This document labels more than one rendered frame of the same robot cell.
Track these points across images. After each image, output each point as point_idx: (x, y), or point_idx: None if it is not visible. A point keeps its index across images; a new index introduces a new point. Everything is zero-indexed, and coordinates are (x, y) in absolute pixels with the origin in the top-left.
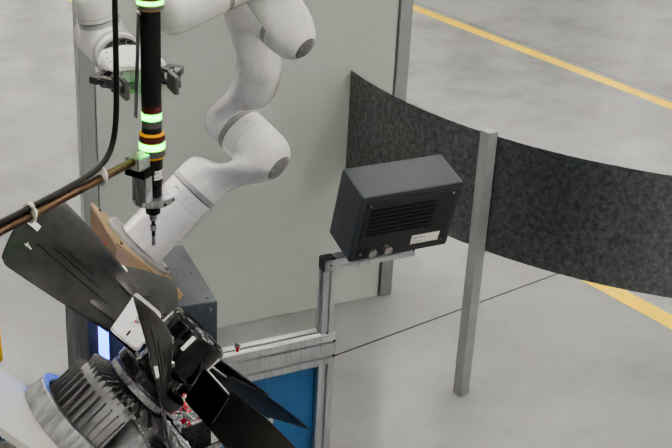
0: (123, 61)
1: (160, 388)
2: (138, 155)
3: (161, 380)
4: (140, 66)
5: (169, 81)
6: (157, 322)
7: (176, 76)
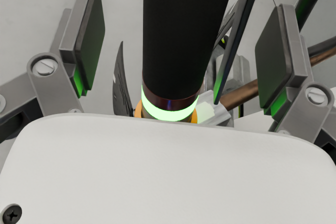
0: (259, 193)
1: (229, 11)
2: (207, 103)
3: (224, 21)
4: (177, 122)
5: (91, 49)
6: (216, 41)
7: None
